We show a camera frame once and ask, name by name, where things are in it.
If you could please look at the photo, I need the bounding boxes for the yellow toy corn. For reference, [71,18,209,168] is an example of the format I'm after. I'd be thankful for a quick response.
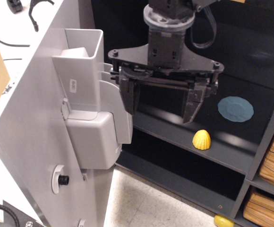
[192,130,211,150]

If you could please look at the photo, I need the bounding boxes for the black metal base plate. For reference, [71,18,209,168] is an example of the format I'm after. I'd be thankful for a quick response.
[2,201,45,227]

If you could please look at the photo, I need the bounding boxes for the yellow toy lemon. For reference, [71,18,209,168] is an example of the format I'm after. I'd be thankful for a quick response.
[214,215,235,227]

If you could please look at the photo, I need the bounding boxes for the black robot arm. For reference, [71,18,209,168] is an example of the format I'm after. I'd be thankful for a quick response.
[108,0,224,123]

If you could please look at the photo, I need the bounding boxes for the black caster wheel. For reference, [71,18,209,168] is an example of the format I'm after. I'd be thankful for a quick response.
[6,0,23,14]

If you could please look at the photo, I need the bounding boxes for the blue toy plate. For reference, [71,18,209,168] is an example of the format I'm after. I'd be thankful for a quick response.
[217,96,254,122]

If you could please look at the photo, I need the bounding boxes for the grey toy fridge door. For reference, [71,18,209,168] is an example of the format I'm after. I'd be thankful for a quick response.
[0,0,132,227]

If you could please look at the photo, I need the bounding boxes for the black braided cable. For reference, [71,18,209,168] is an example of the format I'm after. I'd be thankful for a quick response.
[0,202,22,227]

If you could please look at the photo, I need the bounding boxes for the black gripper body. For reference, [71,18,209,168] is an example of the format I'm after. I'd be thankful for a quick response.
[108,29,224,96]

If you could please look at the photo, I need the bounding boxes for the black stand legs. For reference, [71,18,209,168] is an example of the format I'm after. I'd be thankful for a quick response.
[28,0,55,33]

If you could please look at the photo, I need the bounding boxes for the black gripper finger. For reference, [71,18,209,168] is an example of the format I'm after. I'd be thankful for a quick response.
[182,83,206,123]
[119,77,140,115]

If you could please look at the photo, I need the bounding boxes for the grey side shelf unit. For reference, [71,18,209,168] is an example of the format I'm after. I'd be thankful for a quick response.
[231,78,274,227]

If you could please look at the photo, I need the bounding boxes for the lower wicker basket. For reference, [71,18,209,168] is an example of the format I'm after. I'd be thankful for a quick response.
[243,189,274,227]

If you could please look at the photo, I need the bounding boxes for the dark grey fridge cabinet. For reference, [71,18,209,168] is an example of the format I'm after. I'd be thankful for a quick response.
[81,0,274,219]

